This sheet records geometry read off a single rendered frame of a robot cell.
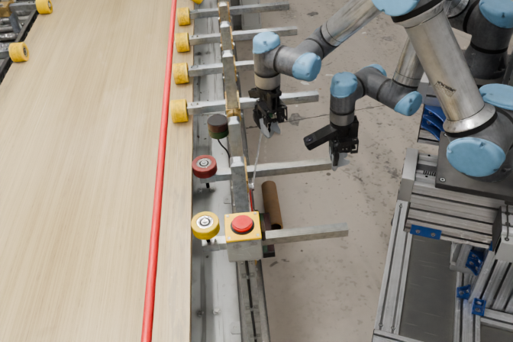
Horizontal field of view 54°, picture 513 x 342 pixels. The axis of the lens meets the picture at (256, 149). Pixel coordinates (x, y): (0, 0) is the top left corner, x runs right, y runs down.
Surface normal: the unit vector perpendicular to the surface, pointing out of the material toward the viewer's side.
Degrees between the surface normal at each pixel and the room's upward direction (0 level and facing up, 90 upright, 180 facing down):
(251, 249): 90
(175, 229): 0
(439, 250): 0
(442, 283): 0
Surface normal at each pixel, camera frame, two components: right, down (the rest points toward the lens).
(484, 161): -0.51, 0.66
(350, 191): -0.06, -0.75
